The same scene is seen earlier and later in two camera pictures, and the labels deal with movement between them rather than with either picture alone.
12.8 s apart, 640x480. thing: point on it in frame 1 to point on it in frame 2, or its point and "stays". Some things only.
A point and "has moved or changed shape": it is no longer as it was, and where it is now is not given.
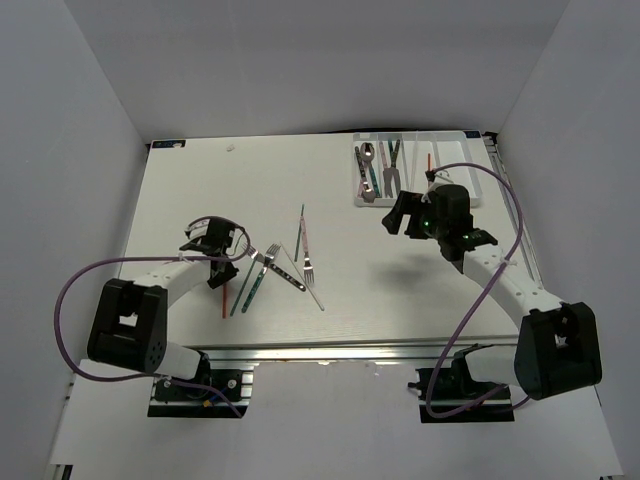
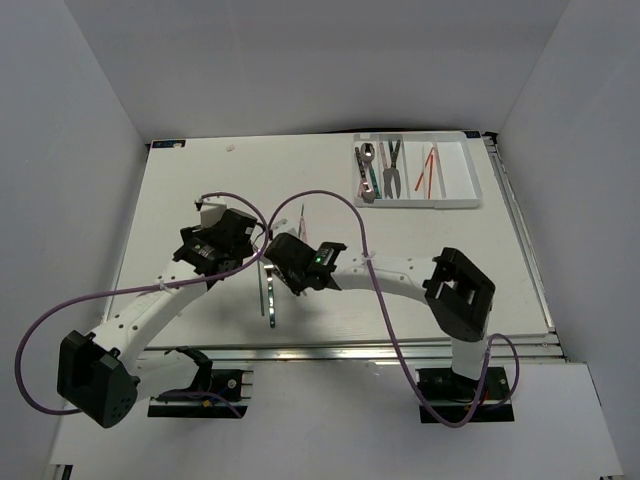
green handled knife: (297, 241) stays
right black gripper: (408, 204) to (294, 285)
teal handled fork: (269, 257) to (271, 295)
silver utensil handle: (361, 164) stays
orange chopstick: (224, 301) has moved or changed shape
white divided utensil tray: (385, 163) stays
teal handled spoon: (367, 151) stays
